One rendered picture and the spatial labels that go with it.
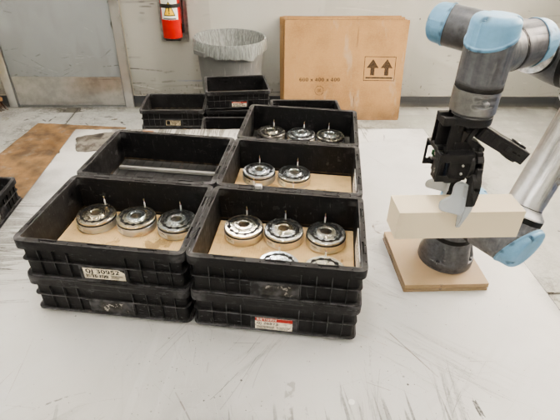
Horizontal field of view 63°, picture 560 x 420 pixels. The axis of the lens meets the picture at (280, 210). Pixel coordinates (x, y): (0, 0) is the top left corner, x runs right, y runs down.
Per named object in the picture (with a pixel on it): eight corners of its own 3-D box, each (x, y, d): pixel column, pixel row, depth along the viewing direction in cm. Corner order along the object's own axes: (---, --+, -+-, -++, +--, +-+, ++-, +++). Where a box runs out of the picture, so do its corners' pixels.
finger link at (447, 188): (417, 194, 93) (430, 162, 85) (445, 193, 93) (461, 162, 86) (420, 206, 91) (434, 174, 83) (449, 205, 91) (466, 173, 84)
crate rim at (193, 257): (362, 203, 121) (362, 196, 120) (367, 281, 97) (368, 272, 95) (215, 192, 125) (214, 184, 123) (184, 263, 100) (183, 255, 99)
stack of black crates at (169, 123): (211, 139, 325) (207, 93, 306) (207, 159, 300) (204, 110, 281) (154, 139, 322) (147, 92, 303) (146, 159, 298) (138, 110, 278)
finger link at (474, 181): (456, 201, 84) (462, 155, 81) (466, 201, 84) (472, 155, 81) (467, 209, 79) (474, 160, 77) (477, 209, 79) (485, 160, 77)
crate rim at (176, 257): (215, 192, 125) (214, 184, 123) (184, 263, 100) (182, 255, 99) (75, 181, 128) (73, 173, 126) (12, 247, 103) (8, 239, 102)
